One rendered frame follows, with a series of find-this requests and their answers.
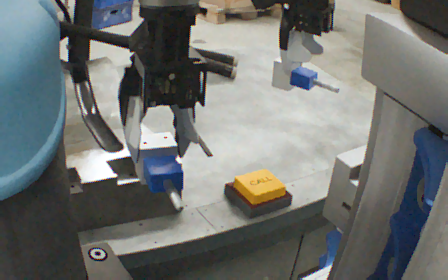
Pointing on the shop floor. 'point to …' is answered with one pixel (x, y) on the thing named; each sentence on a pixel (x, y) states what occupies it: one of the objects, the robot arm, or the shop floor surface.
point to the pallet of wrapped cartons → (232, 2)
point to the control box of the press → (78, 17)
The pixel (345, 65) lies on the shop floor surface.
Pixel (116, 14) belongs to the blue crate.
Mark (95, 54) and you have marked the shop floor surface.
